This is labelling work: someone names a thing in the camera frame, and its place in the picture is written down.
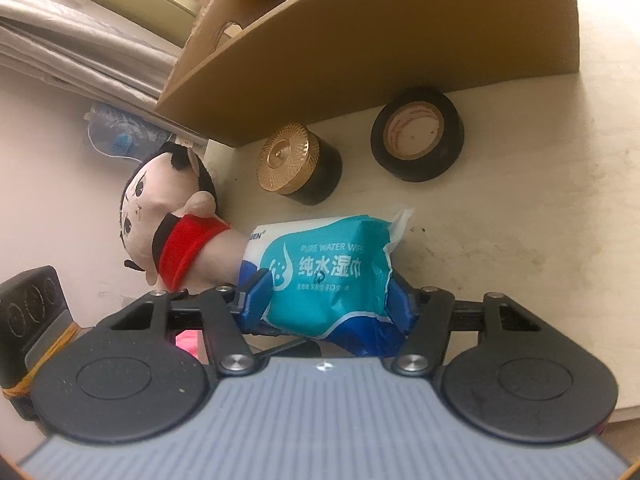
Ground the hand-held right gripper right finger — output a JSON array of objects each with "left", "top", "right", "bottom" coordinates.
[{"left": 384, "top": 277, "right": 542, "bottom": 377}]

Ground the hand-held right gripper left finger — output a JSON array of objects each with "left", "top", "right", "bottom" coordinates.
[{"left": 97, "top": 269, "right": 275, "bottom": 377}]

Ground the teal wet wipes pack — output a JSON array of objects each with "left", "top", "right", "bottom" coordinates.
[{"left": 239, "top": 205, "right": 417, "bottom": 358}]

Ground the black tape roll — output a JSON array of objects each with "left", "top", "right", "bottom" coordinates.
[{"left": 370, "top": 86, "right": 466, "bottom": 183}]

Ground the black jar with gold lid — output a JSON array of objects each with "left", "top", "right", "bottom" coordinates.
[{"left": 256, "top": 122, "right": 344, "bottom": 207}]

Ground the plush doll with black hair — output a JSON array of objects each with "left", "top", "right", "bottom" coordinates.
[{"left": 118, "top": 140, "right": 248, "bottom": 293}]

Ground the brown cardboard box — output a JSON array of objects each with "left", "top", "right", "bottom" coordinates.
[{"left": 155, "top": 0, "right": 581, "bottom": 148}]

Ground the clear plastic bottle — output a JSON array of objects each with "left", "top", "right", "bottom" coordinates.
[{"left": 85, "top": 102, "right": 208, "bottom": 158}]

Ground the black device with rubber bands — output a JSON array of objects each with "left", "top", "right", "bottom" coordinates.
[{"left": 0, "top": 265, "right": 83, "bottom": 423}]

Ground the grey folded cloth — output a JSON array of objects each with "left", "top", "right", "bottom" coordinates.
[{"left": 0, "top": 0, "right": 201, "bottom": 111}]

